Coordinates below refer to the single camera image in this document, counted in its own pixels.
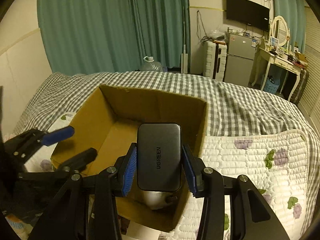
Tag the blue plastic basket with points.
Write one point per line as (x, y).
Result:
(271, 85)

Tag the grey small refrigerator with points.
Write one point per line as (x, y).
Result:
(240, 57)

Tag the grey UGREEN power bank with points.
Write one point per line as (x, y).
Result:
(159, 157)

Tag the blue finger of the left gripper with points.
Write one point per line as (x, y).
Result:
(79, 161)
(56, 136)

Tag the white dressing table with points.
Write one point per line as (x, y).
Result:
(267, 63)

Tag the brown cardboard box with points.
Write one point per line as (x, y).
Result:
(109, 120)

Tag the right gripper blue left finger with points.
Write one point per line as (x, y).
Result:
(126, 168)

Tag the white oval mirror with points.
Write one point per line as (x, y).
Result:
(280, 30)

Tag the clear water jug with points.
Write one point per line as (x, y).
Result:
(149, 64)

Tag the white flat mop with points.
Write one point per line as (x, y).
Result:
(184, 55)

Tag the silver metal bowl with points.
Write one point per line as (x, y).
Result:
(157, 200)

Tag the black wall television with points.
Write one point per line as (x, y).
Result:
(249, 13)

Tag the large teal curtain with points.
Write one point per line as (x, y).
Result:
(91, 36)

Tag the white ribbed suitcase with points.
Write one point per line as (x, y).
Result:
(215, 55)

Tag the teal curtain by wardrobe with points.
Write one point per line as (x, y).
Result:
(293, 11)

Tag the grey checked bed sheet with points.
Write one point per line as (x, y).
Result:
(233, 110)

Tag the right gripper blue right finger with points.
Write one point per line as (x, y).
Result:
(193, 167)

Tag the dark grey suitcase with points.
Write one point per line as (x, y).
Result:
(296, 96)

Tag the white louvred wardrobe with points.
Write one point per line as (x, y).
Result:
(309, 103)

